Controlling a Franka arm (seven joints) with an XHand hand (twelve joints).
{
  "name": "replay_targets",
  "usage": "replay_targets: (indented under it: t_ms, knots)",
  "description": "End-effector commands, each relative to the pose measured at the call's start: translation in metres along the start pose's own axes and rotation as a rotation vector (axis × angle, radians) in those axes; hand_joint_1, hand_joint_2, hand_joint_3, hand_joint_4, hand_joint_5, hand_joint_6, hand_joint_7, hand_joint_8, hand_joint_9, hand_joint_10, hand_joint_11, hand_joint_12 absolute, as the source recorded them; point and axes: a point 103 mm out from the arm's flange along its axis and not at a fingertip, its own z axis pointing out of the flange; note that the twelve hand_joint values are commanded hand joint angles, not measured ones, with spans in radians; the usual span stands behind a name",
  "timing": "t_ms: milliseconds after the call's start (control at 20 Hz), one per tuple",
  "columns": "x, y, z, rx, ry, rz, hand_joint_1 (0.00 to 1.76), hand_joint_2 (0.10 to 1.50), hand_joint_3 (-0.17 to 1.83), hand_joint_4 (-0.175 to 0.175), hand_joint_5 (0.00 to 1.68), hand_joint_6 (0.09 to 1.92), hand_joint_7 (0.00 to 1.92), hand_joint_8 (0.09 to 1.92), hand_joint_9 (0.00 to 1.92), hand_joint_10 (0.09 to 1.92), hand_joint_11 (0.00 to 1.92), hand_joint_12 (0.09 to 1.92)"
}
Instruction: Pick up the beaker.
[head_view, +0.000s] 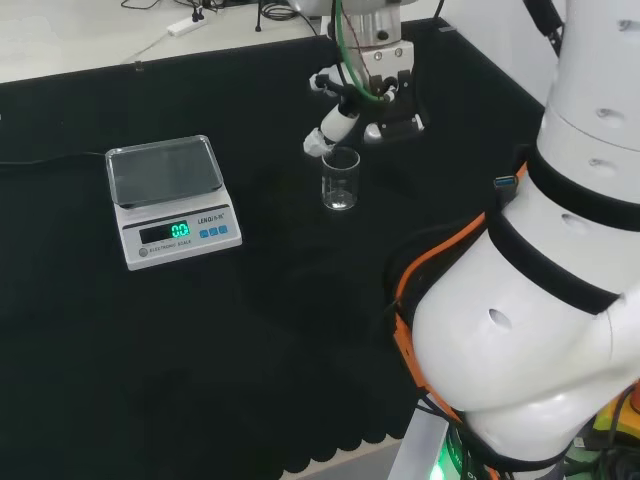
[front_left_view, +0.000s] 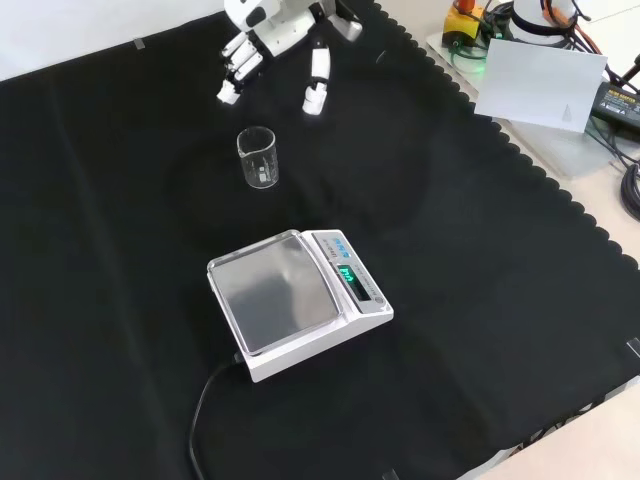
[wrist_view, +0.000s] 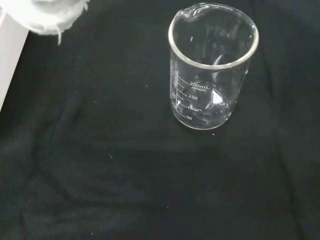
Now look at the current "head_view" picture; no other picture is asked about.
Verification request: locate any black looped cable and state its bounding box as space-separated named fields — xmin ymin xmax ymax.
xmin=254 ymin=0 xmax=322 ymax=37

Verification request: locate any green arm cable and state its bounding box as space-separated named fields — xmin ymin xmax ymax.
xmin=333 ymin=0 xmax=397 ymax=103

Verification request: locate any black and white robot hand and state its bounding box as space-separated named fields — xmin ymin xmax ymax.
xmin=302 ymin=40 xmax=427 ymax=160

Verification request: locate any black plug with blue tip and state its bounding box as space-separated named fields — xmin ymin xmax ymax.
xmin=493 ymin=174 xmax=520 ymax=207

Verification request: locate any white power strip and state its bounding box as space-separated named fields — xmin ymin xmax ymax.
xmin=166 ymin=15 xmax=208 ymax=37

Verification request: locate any yellow stop button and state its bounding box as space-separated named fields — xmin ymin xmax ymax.
xmin=593 ymin=378 xmax=640 ymax=451

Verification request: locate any white power strip cable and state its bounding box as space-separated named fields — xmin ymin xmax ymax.
xmin=118 ymin=30 xmax=174 ymax=65

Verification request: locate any grey metal base plate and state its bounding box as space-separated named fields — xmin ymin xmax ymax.
xmin=386 ymin=408 xmax=452 ymax=480

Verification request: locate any black bench cloth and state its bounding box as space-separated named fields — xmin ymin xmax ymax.
xmin=0 ymin=17 xmax=547 ymax=480

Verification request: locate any white electronic balance steel pan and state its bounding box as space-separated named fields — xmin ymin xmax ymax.
xmin=104 ymin=134 xmax=244 ymax=272

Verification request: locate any small clear glass beaker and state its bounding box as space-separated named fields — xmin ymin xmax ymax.
xmin=320 ymin=146 xmax=362 ymax=212

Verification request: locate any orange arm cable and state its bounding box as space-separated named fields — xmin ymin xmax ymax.
xmin=392 ymin=162 xmax=530 ymax=426

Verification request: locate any black balance power cable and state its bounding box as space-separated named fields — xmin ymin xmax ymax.
xmin=0 ymin=150 xmax=109 ymax=172

